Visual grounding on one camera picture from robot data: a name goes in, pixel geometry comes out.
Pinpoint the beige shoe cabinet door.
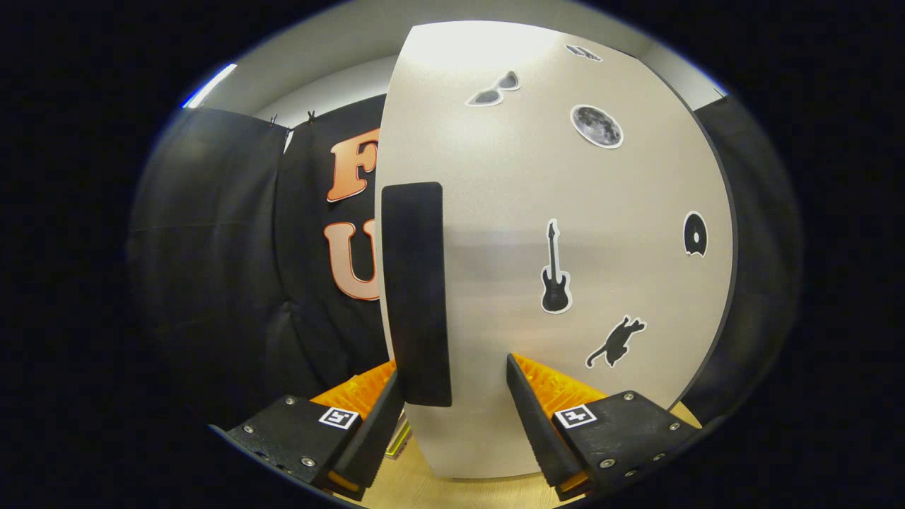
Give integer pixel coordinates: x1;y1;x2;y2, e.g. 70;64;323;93
373;20;736;480

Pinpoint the black door handle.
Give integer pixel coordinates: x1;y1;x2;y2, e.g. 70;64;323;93
381;182;453;408

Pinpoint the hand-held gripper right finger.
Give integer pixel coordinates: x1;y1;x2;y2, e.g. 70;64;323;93
505;353;702;503

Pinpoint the black backdrop cloth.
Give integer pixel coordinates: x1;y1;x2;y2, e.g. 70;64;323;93
127;92;803;432

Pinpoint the yellow edged book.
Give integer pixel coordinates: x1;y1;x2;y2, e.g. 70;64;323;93
384;419;413;460

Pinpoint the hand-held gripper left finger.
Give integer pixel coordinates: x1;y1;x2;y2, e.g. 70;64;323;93
226;361;406;501

